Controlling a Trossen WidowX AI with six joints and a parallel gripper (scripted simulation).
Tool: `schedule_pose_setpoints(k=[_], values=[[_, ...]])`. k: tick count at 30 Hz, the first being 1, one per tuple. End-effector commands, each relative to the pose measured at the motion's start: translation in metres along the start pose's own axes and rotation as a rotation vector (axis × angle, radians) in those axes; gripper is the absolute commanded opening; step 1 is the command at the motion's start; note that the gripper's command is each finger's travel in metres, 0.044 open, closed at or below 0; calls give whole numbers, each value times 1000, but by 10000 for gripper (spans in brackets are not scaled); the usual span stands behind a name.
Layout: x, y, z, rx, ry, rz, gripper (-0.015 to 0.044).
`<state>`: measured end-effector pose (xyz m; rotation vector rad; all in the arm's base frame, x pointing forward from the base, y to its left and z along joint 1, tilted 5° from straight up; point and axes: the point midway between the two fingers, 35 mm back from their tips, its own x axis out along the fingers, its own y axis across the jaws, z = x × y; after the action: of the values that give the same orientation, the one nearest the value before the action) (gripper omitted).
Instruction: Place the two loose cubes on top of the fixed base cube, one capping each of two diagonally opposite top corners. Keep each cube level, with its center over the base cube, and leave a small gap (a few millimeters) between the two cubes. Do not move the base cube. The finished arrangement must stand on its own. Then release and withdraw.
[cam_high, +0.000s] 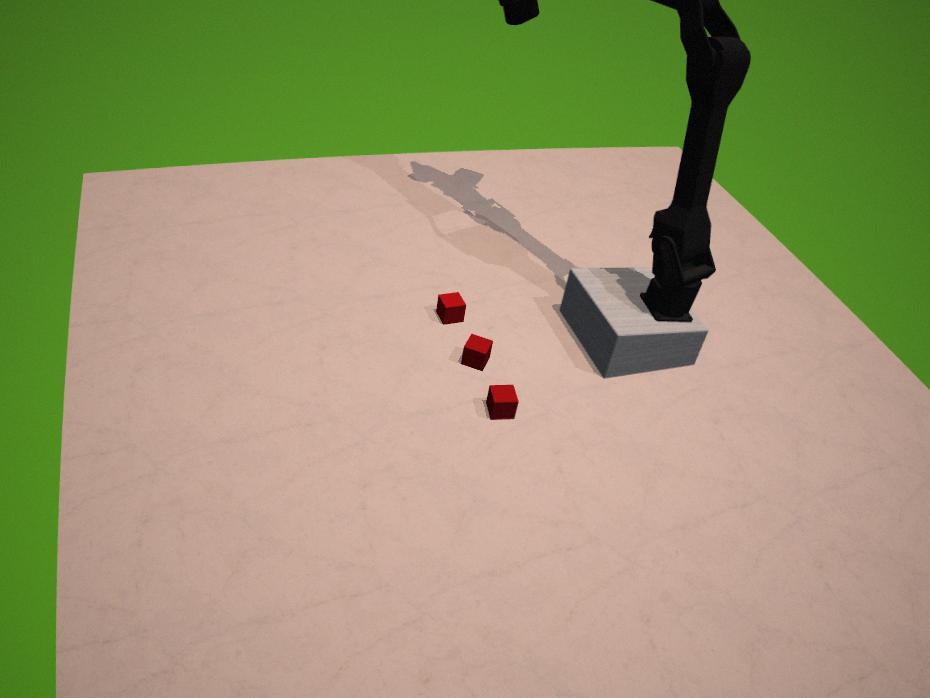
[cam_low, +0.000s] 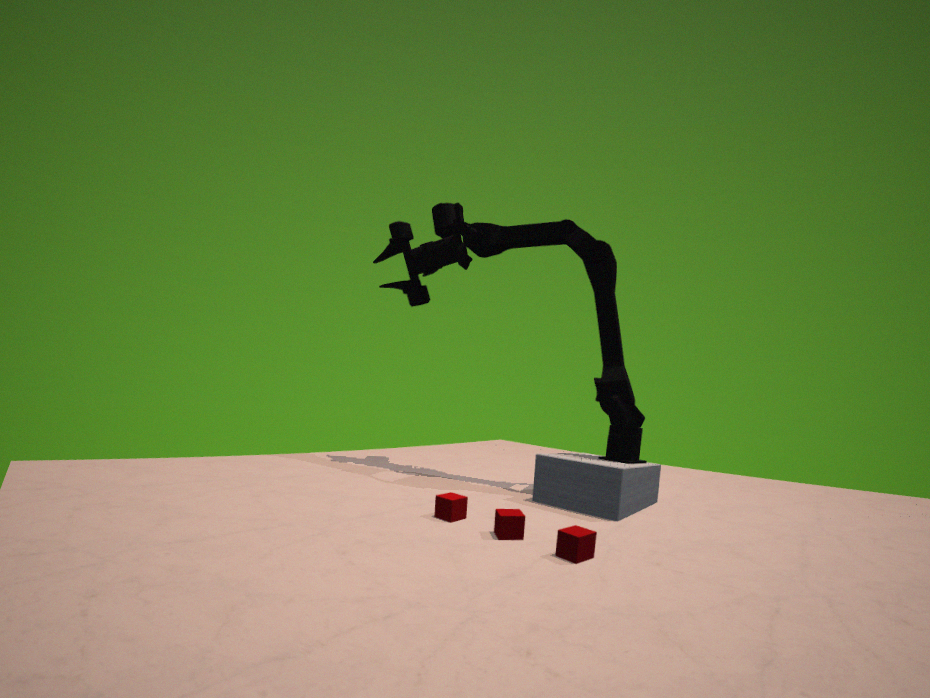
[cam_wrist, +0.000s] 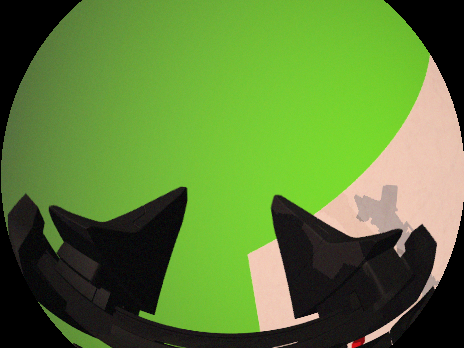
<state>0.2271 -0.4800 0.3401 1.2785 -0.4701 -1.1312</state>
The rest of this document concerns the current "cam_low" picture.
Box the red cube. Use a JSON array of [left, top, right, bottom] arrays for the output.
[[494, 509, 525, 541], [434, 492, 468, 523], [556, 525, 597, 564]]

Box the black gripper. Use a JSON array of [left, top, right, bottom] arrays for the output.
[[373, 221, 441, 306]]

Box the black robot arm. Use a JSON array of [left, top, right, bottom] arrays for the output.
[[422, 202, 647, 464]]

